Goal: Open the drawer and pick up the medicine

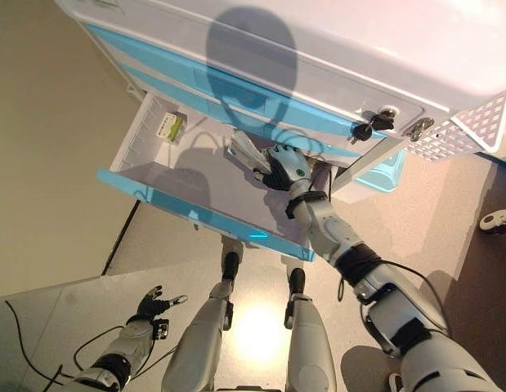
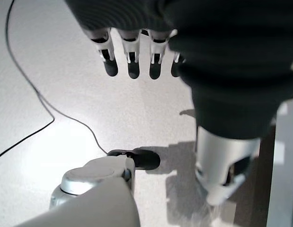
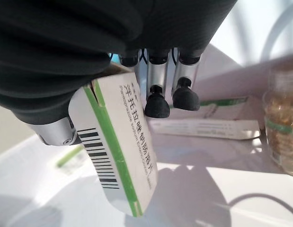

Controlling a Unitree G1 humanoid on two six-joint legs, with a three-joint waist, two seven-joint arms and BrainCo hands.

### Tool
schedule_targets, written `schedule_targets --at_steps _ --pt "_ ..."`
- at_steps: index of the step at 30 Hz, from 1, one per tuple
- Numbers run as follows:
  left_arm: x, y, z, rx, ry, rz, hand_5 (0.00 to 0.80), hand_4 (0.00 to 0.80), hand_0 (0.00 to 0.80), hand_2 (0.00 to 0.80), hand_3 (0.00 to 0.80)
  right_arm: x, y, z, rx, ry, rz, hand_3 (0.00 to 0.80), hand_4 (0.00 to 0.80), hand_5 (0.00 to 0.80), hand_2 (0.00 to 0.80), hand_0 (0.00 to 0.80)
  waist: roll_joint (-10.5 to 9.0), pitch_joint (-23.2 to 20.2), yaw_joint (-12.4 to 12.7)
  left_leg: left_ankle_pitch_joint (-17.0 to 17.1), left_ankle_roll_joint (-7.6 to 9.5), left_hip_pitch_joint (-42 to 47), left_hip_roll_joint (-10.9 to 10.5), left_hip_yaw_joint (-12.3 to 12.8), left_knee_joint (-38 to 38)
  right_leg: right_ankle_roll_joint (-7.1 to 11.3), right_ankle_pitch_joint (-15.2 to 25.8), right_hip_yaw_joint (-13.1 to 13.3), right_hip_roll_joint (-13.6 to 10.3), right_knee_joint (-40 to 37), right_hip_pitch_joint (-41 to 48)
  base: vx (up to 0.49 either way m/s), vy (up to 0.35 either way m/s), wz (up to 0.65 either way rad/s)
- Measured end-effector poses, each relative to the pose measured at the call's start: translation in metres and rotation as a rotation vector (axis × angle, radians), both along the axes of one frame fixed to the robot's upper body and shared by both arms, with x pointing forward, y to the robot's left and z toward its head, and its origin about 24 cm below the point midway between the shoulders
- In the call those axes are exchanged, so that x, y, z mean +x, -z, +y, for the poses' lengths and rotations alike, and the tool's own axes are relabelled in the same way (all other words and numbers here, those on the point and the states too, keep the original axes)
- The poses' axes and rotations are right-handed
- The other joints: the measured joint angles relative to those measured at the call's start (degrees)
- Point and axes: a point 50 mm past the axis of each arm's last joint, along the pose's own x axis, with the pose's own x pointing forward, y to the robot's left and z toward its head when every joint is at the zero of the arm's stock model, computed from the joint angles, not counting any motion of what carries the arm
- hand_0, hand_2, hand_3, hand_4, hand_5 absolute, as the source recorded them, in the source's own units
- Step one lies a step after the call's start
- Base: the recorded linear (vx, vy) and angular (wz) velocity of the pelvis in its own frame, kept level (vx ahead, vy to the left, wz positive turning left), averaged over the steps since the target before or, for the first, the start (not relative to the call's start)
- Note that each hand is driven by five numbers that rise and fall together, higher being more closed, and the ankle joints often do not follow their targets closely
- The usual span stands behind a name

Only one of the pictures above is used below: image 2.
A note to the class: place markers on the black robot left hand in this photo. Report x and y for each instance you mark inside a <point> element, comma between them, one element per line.
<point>231,71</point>

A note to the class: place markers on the grey robot left leg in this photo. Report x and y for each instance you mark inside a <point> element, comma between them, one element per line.
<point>96,201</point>

